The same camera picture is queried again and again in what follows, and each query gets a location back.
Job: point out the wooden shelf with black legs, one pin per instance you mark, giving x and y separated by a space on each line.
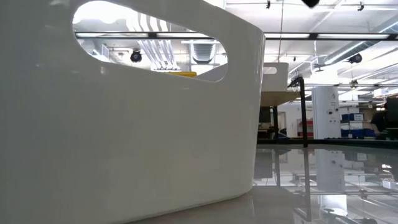
280 98

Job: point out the stack of blue bins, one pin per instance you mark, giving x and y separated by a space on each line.
357 126

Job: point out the long silver ventilation pipe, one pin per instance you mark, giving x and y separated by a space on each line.
360 43

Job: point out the white round pillar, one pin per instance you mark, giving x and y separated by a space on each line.
326 113

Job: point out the red storage rack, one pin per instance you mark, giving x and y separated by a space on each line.
306 127

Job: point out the person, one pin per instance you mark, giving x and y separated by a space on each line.
378 122

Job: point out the dark monitor screen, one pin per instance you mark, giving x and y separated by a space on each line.
392 116

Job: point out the yellow basket rim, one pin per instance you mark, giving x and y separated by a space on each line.
183 74

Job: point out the large white plastic basket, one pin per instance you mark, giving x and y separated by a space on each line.
130 140

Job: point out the black overhead frame bar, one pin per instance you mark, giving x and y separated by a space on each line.
236 35

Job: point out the silver ribbed ceiling duct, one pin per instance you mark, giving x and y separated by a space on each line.
202 53

